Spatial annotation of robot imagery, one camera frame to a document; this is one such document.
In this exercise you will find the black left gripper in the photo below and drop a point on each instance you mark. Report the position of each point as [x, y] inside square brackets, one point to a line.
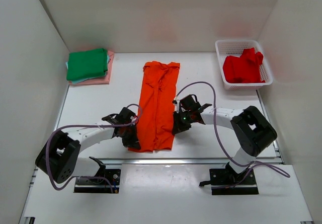
[133, 142]

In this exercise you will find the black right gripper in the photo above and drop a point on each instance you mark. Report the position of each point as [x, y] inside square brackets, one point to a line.
[178, 127]

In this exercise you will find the orange t shirt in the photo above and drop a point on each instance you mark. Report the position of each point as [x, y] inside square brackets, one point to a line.
[158, 89]

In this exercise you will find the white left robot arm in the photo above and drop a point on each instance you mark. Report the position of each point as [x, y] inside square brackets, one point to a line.
[59, 157]

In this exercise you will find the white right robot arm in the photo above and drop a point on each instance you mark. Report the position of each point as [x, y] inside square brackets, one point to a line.
[251, 128]

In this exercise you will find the pink folded t shirt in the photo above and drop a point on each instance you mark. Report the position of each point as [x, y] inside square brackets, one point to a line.
[100, 80]

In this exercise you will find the red t shirt in basket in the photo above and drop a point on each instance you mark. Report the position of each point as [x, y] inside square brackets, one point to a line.
[244, 69]

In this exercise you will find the green folded t shirt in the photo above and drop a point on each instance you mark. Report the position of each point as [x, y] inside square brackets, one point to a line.
[87, 64]

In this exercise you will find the white plastic basket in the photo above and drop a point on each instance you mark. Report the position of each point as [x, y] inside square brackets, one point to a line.
[235, 47]

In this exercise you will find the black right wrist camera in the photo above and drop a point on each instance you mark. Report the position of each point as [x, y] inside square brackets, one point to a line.
[189, 104]

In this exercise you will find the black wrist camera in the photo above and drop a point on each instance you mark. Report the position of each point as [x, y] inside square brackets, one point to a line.
[126, 116]
[189, 104]

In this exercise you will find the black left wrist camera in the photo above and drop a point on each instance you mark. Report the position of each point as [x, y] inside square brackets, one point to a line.
[126, 116]

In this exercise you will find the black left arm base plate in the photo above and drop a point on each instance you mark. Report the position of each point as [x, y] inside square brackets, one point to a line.
[109, 185]

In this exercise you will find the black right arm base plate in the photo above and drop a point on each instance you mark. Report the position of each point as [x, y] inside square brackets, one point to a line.
[224, 183]

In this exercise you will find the aluminium rail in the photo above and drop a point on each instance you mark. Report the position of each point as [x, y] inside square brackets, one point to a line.
[162, 161]

